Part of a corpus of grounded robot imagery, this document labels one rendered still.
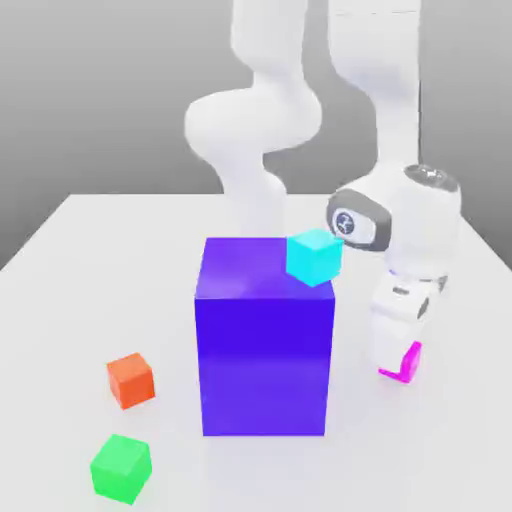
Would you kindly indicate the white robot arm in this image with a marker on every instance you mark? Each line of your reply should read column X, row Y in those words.
column 256, row 120

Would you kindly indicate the small orange cube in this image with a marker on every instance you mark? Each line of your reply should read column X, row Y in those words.
column 131, row 382

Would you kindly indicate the small green cube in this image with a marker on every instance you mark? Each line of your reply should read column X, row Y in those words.
column 120, row 470

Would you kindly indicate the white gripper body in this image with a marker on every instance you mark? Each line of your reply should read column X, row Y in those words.
column 392, row 340

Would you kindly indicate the large purple box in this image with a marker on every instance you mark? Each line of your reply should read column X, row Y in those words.
column 262, row 360

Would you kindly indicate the small magenta cube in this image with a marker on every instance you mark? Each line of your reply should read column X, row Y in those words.
column 412, row 362

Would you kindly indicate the small cyan cube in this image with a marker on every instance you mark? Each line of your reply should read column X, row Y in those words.
column 314, row 258

